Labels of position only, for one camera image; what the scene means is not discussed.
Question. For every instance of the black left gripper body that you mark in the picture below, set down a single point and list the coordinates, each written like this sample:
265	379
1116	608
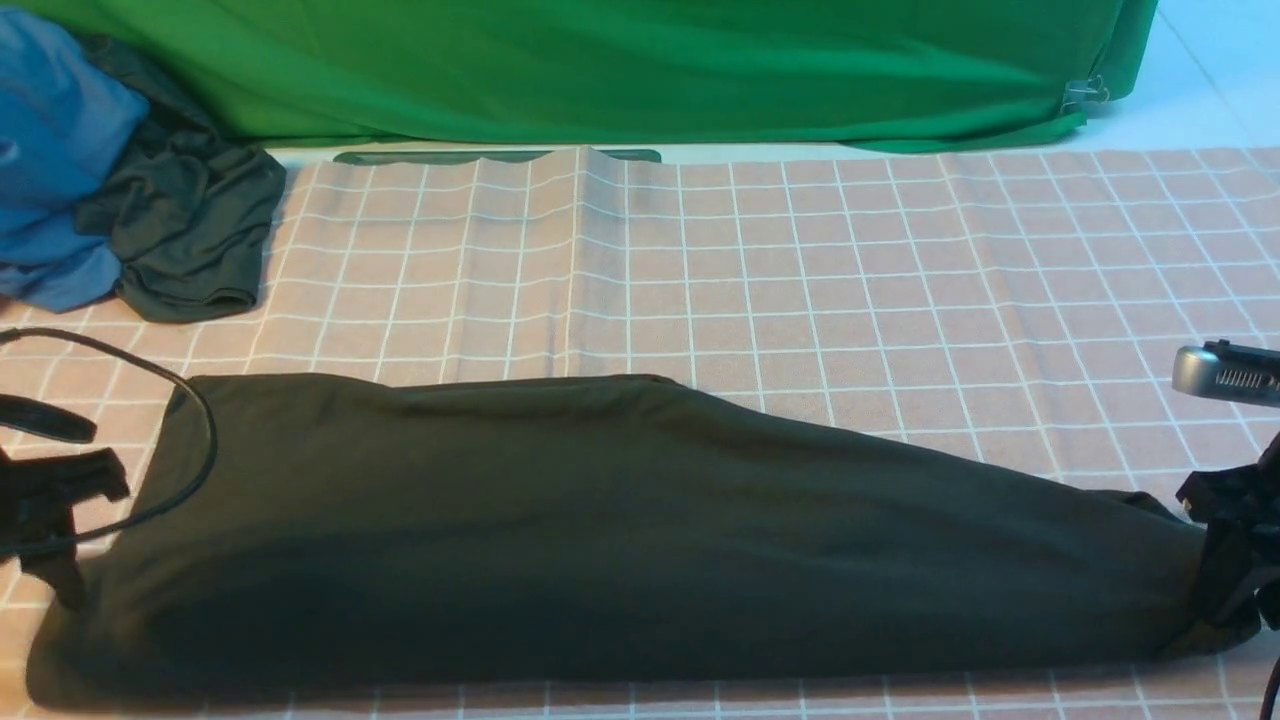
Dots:
38	496

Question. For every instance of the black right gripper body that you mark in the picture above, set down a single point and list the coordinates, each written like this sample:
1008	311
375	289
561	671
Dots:
1236	500

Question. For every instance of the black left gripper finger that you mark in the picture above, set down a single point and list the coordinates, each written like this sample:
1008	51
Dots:
59	571

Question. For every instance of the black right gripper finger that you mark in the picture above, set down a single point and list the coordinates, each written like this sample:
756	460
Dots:
1238	573

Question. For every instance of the dark gray long-sleeve shirt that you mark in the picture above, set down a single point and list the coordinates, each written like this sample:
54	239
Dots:
603	529

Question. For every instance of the pink checkered tablecloth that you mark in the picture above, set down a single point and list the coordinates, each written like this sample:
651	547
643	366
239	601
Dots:
1022	309

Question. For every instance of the dark gray crumpled garment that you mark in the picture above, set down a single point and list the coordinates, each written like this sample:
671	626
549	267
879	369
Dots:
187	212

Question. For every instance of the blue crumpled garment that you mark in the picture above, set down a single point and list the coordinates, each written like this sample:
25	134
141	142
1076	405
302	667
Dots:
64	123

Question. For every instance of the metal binder clip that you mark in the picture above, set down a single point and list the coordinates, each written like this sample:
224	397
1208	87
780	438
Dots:
1084	93

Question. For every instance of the green backdrop cloth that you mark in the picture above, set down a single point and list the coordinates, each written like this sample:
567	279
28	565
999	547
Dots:
886	76

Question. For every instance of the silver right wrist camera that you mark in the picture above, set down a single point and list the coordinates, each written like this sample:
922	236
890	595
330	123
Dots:
1225	371

